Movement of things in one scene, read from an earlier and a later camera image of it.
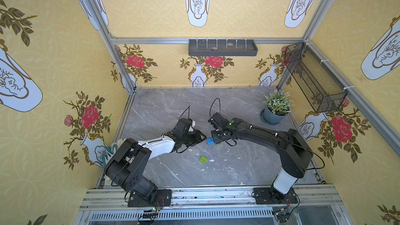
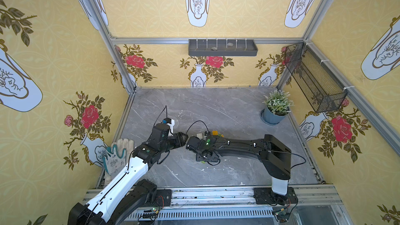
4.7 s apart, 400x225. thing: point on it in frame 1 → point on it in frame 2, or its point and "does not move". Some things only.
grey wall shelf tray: (222, 47) does not move
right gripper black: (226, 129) → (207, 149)
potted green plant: (278, 103) does not move
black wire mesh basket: (322, 92) does not move
